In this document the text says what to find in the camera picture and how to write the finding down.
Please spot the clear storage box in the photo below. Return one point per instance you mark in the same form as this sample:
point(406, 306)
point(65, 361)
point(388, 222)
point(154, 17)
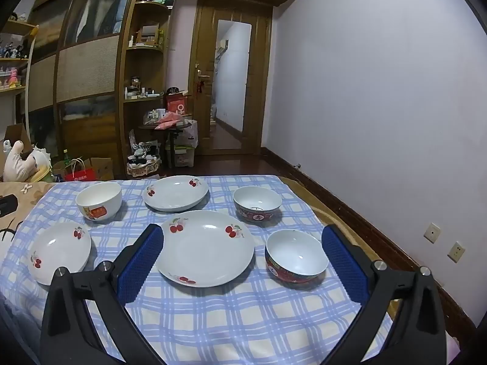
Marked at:
point(186, 152)

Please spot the pink packet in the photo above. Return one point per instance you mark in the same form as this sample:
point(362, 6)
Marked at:
point(167, 121)

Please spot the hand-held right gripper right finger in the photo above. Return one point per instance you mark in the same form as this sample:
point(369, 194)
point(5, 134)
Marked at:
point(344, 270)

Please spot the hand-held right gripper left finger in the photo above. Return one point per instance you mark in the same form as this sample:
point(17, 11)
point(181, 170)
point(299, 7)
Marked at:
point(140, 266)

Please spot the red door ornament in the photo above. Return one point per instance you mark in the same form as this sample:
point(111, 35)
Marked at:
point(198, 85)

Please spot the wooden corner shelf unit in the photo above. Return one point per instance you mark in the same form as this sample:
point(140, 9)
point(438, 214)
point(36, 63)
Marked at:
point(146, 49)

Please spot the white plush toy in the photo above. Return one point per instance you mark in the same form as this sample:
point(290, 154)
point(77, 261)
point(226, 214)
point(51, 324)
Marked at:
point(19, 159)

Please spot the black device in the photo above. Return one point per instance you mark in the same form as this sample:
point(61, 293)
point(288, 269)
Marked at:
point(7, 206)

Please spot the wooden door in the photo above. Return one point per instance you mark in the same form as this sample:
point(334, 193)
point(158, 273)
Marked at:
point(205, 64)

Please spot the red paper bag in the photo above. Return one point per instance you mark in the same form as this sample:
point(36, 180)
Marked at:
point(80, 173)

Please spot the cardboard box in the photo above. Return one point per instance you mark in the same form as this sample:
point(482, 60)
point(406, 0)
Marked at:
point(15, 133)
point(101, 167)

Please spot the small black table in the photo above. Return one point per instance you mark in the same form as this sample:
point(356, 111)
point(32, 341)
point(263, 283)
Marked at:
point(173, 137)

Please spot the red box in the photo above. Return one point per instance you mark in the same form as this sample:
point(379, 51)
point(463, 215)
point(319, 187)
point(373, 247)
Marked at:
point(175, 104)

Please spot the medium cherry plate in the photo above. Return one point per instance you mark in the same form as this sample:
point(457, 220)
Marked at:
point(175, 194)

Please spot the wooden figurine shelf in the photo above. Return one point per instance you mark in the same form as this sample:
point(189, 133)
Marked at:
point(13, 45)

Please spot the wall socket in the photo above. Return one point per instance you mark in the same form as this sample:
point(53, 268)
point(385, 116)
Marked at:
point(456, 251)
point(433, 232)

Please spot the red bowl with inner seal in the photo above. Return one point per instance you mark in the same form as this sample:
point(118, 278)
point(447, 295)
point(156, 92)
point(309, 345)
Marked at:
point(257, 201)

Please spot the blue plaid cloth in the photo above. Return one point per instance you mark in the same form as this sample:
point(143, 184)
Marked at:
point(228, 319)

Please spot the large cherry plate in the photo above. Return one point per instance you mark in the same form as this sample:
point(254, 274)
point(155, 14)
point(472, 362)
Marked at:
point(205, 251)

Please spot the wooden wardrobe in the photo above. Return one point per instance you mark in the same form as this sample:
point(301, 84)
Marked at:
point(87, 64)

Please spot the red bowl with plain inside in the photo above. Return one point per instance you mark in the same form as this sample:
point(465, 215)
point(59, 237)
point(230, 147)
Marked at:
point(296, 254)

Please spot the wicker basket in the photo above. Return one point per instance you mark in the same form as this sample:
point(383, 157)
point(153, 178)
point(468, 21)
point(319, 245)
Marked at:
point(143, 163)

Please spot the small cherry plate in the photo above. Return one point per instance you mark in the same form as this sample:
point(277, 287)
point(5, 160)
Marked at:
point(57, 251)

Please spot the green bottle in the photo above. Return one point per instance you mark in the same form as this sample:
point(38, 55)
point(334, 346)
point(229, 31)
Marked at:
point(66, 156)

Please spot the white bowl with orange label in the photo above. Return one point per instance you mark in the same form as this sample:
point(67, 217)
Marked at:
point(99, 197)

